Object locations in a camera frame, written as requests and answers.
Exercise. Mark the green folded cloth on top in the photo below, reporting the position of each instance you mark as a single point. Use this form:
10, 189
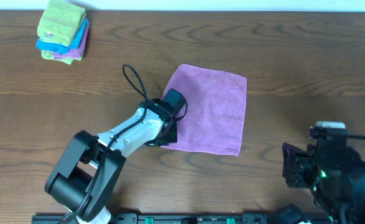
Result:
60, 22

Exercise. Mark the purple folded cloth in stack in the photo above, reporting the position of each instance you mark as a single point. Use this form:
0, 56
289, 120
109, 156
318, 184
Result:
84, 35

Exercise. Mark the blue folded cloth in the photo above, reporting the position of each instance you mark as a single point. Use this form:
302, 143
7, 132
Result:
59, 48

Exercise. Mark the green folded cloth at bottom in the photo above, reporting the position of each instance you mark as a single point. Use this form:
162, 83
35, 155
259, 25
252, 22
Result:
67, 58

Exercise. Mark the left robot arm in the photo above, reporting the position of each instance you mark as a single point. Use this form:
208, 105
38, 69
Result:
84, 177

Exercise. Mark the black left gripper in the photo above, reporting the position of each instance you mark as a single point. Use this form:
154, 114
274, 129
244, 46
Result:
168, 135

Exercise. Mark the purple microfiber cloth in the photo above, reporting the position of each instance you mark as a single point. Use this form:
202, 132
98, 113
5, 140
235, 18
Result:
214, 120

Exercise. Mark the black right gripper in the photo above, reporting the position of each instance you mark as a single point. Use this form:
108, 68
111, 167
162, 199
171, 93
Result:
293, 163

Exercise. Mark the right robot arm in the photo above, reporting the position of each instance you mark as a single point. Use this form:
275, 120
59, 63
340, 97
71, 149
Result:
333, 171

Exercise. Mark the green folded cloth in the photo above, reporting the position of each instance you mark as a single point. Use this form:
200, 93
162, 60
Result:
67, 58
60, 22

